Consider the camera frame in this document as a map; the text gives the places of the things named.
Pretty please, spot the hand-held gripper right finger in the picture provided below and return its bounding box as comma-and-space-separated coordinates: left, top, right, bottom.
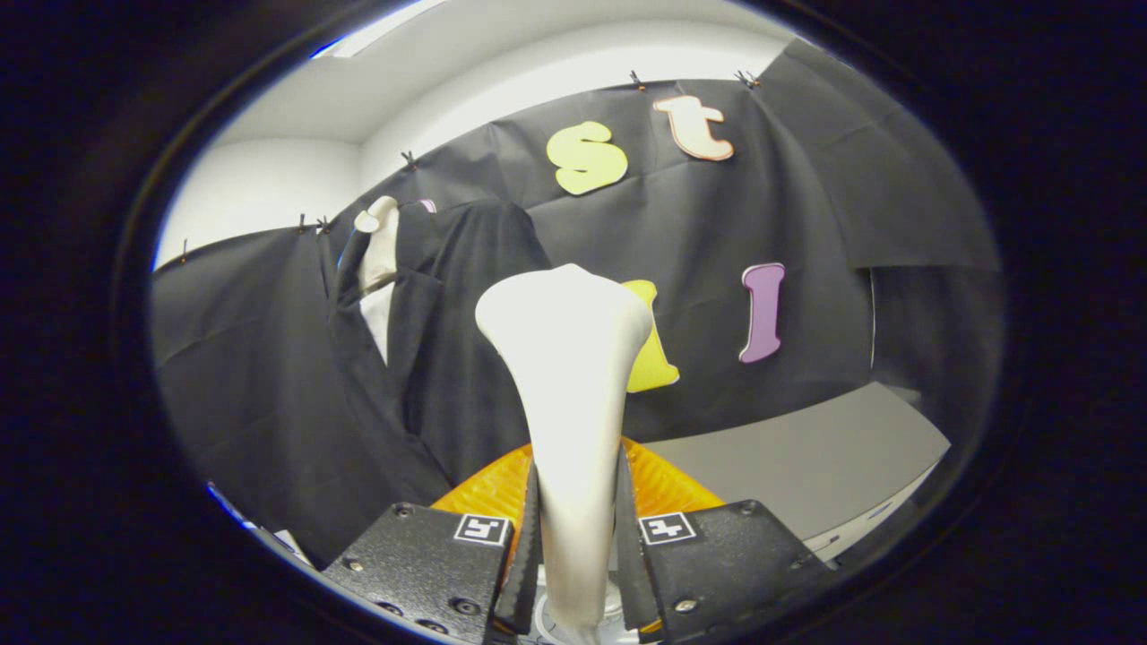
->
615, 437, 839, 644

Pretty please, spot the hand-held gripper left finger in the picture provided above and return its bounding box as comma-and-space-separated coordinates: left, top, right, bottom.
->
323, 442, 542, 645

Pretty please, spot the white garment steamer with hose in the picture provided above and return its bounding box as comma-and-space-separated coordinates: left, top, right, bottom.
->
475, 263, 655, 645

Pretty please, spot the black suit jacket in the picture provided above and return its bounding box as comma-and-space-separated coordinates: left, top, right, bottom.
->
327, 199, 555, 489

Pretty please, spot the grey storage cabinet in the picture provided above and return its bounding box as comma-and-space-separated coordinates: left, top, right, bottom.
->
641, 381, 953, 563

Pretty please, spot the white and blue equipment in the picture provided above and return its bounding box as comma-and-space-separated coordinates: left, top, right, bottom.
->
206, 482, 315, 567

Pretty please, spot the white mannequin torso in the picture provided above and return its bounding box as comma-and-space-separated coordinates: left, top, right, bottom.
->
354, 195, 401, 366

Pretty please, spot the black backdrop cloth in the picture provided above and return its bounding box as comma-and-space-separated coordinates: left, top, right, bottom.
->
148, 36, 1005, 570

